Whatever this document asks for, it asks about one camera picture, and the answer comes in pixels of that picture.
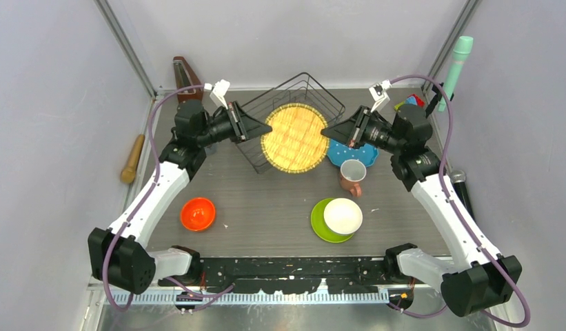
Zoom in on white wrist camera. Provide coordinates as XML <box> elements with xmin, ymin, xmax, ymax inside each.
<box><xmin>204</xmin><ymin>79</ymin><xmax>230</xmax><ymax>108</ymax></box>
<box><xmin>369</xmin><ymin>79</ymin><xmax>392</xmax><ymax>112</ymax></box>

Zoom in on brown wooden metronome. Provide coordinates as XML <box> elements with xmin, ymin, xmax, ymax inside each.
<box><xmin>172</xmin><ymin>56</ymin><xmax>203</xmax><ymax>103</ymax></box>

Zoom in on orange bowl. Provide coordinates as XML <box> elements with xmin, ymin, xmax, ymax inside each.
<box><xmin>179</xmin><ymin>197</ymin><xmax>216</xmax><ymax>232</ymax></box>

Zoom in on mint green microphone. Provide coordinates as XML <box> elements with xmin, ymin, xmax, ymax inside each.
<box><xmin>443</xmin><ymin>36</ymin><xmax>474</xmax><ymax>100</ymax></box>

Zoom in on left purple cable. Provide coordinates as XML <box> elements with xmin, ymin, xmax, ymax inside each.
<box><xmin>102</xmin><ymin>83</ymin><xmax>240</xmax><ymax>314</ymax></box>

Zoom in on pink ceramic mug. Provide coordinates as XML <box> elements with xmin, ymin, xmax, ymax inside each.
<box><xmin>340</xmin><ymin>159</ymin><xmax>367</xmax><ymax>198</ymax></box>

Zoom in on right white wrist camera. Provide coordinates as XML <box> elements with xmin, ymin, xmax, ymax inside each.
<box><xmin>369</xmin><ymin>79</ymin><xmax>392</xmax><ymax>112</ymax></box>

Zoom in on colourful toy blocks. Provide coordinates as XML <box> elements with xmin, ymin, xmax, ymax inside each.
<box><xmin>394</xmin><ymin>94</ymin><xmax>425</xmax><ymax>110</ymax></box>

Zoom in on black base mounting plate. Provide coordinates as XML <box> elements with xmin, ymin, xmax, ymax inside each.
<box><xmin>157</xmin><ymin>255</ymin><xmax>429</xmax><ymax>296</ymax></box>

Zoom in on blue polka dot plate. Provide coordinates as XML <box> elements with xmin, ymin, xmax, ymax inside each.
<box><xmin>327</xmin><ymin>139</ymin><xmax>380</xmax><ymax>168</ymax></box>

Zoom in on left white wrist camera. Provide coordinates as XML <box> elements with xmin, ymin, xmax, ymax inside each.
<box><xmin>204</xmin><ymin>79</ymin><xmax>230</xmax><ymax>108</ymax></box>

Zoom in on purple cable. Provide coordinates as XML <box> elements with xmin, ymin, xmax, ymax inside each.
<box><xmin>387</xmin><ymin>74</ymin><xmax>532</xmax><ymax>329</ymax></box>
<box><xmin>102</xmin><ymin>83</ymin><xmax>240</xmax><ymax>314</ymax></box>

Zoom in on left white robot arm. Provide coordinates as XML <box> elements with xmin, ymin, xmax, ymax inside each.
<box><xmin>88</xmin><ymin>100</ymin><xmax>272</xmax><ymax>294</ymax></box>

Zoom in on black handheld microphone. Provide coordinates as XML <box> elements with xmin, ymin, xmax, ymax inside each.
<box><xmin>449</xmin><ymin>170</ymin><xmax>475</xmax><ymax>219</ymax></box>

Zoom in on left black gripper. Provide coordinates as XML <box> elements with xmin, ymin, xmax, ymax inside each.
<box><xmin>196</xmin><ymin>101</ymin><xmax>271</xmax><ymax>148</ymax></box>

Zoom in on wooden rolling pin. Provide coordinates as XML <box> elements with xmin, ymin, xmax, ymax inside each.
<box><xmin>120</xmin><ymin>134</ymin><xmax>145</xmax><ymax>184</ymax></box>

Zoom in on grey ceramic mug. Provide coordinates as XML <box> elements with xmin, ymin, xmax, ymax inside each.
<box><xmin>204</xmin><ymin>143</ymin><xmax>218</xmax><ymax>156</ymax></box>

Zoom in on yellow woven bamboo plate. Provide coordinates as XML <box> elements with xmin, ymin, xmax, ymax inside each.
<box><xmin>261</xmin><ymin>106</ymin><xmax>330</xmax><ymax>174</ymax></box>

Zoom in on white ribbed bowl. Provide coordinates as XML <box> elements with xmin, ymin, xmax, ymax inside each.
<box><xmin>323</xmin><ymin>198</ymin><xmax>363</xmax><ymax>235</ymax></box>

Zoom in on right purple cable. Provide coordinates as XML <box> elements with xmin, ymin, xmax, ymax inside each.
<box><xmin>387</xmin><ymin>74</ymin><xmax>532</xmax><ymax>329</ymax></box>

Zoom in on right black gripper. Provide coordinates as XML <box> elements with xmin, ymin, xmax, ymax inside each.
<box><xmin>322</xmin><ymin>106</ymin><xmax>404</xmax><ymax>154</ymax></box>

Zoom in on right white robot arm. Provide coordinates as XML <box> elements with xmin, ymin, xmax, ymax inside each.
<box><xmin>321</xmin><ymin>104</ymin><xmax>522</xmax><ymax>317</ymax></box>

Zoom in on green plate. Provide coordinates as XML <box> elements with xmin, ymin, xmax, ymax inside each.
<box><xmin>310</xmin><ymin>198</ymin><xmax>354</xmax><ymax>243</ymax></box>

